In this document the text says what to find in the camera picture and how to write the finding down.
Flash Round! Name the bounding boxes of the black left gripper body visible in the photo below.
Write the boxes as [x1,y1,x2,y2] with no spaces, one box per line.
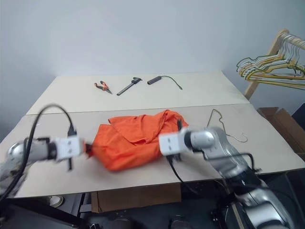
[84,141,93,159]

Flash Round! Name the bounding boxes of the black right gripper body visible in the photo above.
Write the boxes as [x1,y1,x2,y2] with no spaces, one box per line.
[165,154,183,164]

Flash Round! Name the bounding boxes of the orange shorts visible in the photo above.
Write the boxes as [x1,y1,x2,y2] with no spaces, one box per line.
[91,109,190,172]

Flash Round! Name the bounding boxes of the flat brown cardboard box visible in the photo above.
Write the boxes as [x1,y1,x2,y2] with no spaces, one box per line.
[91,183,182,213]

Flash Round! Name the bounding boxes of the roll of tape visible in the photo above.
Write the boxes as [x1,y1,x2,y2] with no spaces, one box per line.
[48,195,65,207]

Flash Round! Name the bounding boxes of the dark rounded shape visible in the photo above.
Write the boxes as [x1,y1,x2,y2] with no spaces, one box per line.
[112,218,134,229]
[168,214,190,229]

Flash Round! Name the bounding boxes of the black caliper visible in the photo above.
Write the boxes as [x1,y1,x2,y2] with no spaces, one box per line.
[116,76,144,97]

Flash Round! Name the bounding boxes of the black flat panel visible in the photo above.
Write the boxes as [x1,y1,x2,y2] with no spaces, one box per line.
[0,197,83,229]

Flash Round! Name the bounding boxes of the open brown cardboard box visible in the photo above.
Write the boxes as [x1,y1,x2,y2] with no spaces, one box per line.
[256,107,305,154]

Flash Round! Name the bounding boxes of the wooden clothes rack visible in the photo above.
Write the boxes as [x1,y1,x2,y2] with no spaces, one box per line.
[244,29,305,100]

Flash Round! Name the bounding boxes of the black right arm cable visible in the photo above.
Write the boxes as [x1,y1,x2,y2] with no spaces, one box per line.
[167,152,263,185]

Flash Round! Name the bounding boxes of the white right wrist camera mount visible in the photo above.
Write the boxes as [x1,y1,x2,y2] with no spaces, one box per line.
[158,130,186,157]

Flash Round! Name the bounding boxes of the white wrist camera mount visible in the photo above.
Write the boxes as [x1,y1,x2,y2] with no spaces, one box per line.
[158,130,186,157]
[55,135,86,160]

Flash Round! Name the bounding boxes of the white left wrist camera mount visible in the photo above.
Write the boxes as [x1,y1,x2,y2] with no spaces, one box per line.
[55,135,86,160]

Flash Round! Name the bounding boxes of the black table frame leg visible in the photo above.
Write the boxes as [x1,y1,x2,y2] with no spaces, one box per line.
[75,192,93,213]

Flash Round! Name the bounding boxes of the green wire hanger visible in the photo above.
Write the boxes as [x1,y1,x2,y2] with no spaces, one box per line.
[205,109,248,144]

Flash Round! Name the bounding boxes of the orange-handled needle-nose pliers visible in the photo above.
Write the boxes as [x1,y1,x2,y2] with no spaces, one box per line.
[94,81,113,95]

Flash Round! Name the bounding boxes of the black USB hub with cable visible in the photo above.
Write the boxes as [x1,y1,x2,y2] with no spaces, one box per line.
[147,75,184,91]

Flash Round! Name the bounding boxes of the yellow wire hanger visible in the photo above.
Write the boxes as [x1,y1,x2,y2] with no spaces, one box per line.
[239,51,305,83]

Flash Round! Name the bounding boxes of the orange wire hanger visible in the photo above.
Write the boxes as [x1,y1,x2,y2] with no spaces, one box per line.
[245,57,305,87]

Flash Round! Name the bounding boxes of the white wire hanger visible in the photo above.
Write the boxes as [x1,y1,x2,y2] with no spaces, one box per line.
[236,33,305,77]

